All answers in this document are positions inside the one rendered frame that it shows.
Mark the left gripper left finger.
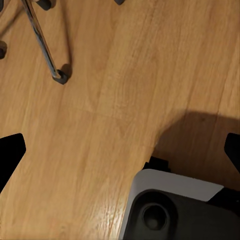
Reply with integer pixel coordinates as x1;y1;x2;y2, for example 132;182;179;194
0;133;26;193

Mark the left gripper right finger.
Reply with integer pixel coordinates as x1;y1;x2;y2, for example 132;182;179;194
224;132;240;173

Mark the swivel chair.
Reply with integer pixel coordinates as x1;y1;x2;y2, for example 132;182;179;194
0;0;125;85

